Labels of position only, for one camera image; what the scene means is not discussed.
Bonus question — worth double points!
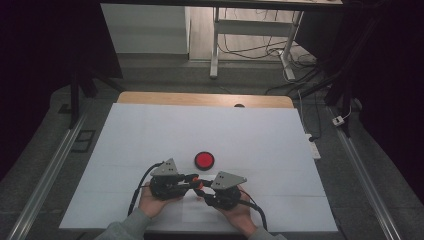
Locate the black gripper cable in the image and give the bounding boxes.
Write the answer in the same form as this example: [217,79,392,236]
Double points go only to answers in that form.
[127,161,165,217]
[238,188,269,232]

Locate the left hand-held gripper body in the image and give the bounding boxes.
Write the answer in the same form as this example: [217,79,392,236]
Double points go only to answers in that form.
[148,158,191,202]

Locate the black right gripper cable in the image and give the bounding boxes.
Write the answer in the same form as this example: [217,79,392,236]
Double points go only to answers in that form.
[238,188,269,232]

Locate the tangle of floor cables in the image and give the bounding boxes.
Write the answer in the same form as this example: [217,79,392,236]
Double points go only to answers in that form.
[218,8,323,96]

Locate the person's left hand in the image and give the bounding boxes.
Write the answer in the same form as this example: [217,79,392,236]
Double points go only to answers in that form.
[138,190,183,219]

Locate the aluminium floor rail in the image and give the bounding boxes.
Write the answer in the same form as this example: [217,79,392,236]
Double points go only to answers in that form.
[6,113,88,240]
[328,106,403,240]

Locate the round red ink pad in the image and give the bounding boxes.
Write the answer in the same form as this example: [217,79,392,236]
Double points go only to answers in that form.
[194,151,216,171]

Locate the black metal stand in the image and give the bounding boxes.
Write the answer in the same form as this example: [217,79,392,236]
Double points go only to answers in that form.
[299,66,355,138]
[68,66,126,129]

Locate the person's right hand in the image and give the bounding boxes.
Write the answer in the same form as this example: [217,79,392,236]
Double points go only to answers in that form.
[216,194,258,238]

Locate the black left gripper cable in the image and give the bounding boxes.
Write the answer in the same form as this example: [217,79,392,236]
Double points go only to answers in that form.
[127,161,165,217]

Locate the large white table cover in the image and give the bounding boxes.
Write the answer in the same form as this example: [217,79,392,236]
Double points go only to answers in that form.
[59,102,339,233]

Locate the white plug with cable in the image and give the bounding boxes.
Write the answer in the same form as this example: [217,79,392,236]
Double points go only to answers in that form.
[332,105,353,127]

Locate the black floor frame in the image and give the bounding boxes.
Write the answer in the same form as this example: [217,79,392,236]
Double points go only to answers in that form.
[71,129,97,154]

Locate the white paper sheet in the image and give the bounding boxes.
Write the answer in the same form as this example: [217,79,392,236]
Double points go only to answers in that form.
[181,174,219,223]

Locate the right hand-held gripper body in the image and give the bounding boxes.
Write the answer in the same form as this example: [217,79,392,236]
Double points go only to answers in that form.
[204,171,248,211]

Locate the black curtain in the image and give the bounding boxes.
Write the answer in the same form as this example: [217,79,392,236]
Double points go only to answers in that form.
[296,0,424,208]
[0,0,123,181]

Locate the white cabinet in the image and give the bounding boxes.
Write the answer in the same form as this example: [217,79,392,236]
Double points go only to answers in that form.
[100,3,191,55]

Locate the white desk frame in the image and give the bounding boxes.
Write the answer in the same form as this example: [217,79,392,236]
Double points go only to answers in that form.
[99,0,344,81]

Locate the white power strip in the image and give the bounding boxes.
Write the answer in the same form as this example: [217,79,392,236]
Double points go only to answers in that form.
[305,133,322,160]

